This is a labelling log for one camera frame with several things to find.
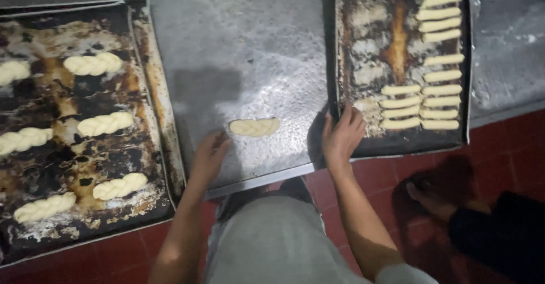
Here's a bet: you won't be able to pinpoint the person's grey clothing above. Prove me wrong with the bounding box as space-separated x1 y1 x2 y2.
204 177 440 284

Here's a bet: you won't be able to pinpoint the rows of dough sticks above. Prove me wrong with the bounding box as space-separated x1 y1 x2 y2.
378 0 466 131

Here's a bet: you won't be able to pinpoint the person's left hand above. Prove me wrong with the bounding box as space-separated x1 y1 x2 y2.
189 129 233 188

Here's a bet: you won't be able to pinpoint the person's right hand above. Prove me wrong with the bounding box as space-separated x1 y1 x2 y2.
321 104 367 171

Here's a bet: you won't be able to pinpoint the single braided dough piece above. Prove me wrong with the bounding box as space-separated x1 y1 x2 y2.
229 117 281 138

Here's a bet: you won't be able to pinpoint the burnt metal baking tray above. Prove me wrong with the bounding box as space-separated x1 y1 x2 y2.
0 1 176 268
333 0 474 159
0 0 187 201

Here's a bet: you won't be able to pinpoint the rows of braided dough loaves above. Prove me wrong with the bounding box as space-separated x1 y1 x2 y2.
0 52 149 224

